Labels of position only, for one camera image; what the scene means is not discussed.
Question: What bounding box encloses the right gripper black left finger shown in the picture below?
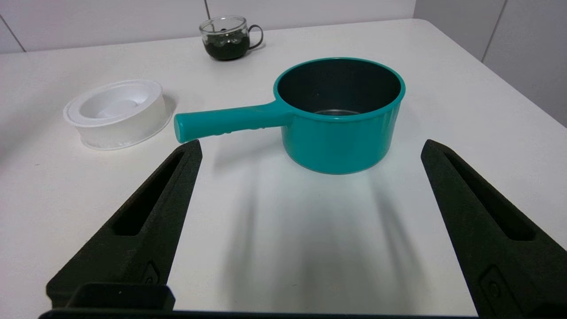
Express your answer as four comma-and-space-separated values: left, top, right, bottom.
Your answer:
46, 140, 203, 309

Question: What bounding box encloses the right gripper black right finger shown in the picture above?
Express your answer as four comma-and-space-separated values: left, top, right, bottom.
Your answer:
421, 140, 567, 319

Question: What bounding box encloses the teal saucepan with handle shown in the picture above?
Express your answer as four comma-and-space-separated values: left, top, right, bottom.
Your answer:
174, 57, 406, 175

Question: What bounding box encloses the glass cup with dark contents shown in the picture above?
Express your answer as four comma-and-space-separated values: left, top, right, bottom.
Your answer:
199, 15, 264, 61

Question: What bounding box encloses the white round plastic dish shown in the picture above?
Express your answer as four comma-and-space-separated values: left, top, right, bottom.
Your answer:
63, 79, 173, 151

